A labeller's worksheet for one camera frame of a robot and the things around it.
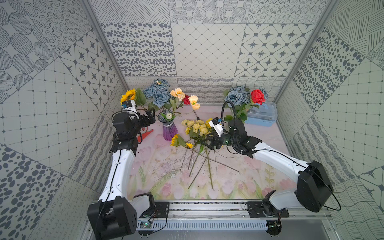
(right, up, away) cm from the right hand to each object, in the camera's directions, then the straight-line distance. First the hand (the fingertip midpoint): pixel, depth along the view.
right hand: (205, 140), depth 78 cm
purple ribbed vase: (-22, +5, +12) cm, 25 cm away
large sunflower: (-17, -2, +12) cm, 21 cm away
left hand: (-28, +16, -3) cm, 33 cm away
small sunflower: (-10, -5, +15) cm, 19 cm away
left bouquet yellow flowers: (-21, +20, +1) cm, 29 cm away
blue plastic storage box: (+44, +13, +24) cm, 51 cm away
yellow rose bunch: (-5, +5, +17) cm, 18 cm away
